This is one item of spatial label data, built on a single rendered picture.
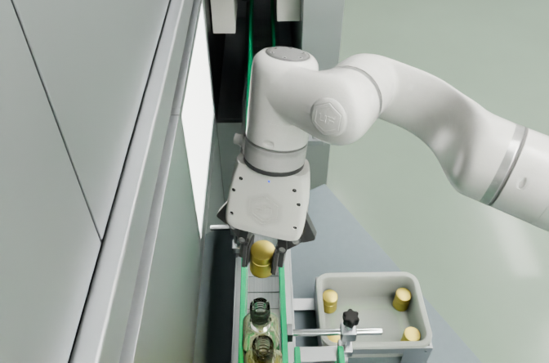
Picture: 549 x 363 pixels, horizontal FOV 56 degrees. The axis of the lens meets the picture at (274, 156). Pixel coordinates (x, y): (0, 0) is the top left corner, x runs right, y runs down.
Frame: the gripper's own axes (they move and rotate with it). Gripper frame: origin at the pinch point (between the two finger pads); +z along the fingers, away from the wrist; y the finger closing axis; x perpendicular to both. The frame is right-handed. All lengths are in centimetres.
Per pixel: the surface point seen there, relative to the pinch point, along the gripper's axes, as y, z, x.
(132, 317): -9.0, -4.8, -19.8
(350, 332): 14.9, 22.5, 11.5
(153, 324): -8.5, 0.2, -16.0
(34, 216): -10.8, -23.9, -29.3
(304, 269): 3, 38, 42
